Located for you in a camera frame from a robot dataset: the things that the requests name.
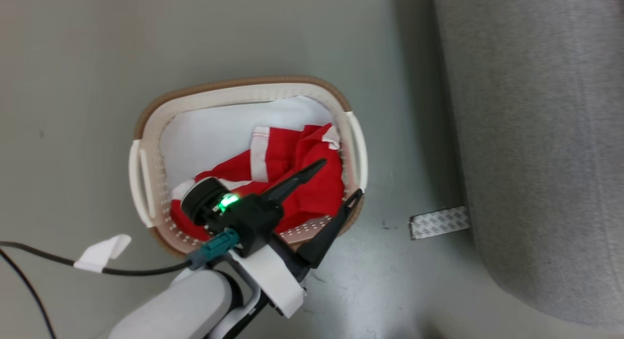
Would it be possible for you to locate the white tape tag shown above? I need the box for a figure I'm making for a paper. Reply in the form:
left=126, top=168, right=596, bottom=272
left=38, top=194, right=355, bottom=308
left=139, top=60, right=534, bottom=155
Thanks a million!
left=73, top=234, right=133, bottom=274

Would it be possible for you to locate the black cable with tape tag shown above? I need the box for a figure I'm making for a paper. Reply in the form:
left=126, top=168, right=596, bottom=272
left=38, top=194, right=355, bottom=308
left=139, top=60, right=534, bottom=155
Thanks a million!
left=0, top=241, right=195, bottom=277

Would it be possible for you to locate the cream laundry basket brown rim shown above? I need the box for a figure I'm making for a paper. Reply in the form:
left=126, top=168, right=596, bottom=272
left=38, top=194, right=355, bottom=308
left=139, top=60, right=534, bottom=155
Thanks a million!
left=129, top=76, right=369, bottom=258

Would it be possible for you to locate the teal cable connector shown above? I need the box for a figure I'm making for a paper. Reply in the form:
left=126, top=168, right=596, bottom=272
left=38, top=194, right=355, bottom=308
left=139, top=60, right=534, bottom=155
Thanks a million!
left=186, top=228, right=241, bottom=271

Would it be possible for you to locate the grey fabric sofa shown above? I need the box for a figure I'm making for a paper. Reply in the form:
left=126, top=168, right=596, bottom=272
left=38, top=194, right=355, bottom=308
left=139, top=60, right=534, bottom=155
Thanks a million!
left=431, top=0, right=624, bottom=330

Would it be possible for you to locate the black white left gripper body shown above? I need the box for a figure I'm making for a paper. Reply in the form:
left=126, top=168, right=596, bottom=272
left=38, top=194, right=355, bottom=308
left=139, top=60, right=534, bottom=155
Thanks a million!
left=207, top=193, right=311, bottom=319

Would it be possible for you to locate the grey patterned tape strip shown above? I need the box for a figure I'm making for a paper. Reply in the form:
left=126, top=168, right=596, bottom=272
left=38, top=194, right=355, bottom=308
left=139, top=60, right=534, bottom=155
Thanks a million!
left=409, top=206, right=471, bottom=240

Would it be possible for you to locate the red and white garment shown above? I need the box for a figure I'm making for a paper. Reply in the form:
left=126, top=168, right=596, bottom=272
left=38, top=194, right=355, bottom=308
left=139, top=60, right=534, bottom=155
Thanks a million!
left=170, top=123, right=346, bottom=241

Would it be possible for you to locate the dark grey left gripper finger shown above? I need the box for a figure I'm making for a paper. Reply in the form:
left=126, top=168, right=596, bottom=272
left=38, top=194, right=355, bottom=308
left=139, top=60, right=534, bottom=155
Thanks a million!
left=296, top=188, right=364, bottom=270
left=263, top=158, right=328, bottom=209

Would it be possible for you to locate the thin black cable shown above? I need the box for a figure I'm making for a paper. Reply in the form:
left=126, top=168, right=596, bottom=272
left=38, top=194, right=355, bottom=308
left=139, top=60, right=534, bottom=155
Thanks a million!
left=0, top=248, right=57, bottom=339

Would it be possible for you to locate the white cloth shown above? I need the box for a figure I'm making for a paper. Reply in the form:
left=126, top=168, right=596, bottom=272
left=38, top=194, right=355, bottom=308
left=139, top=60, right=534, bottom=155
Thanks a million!
left=160, top=95, right=335, bottom=192

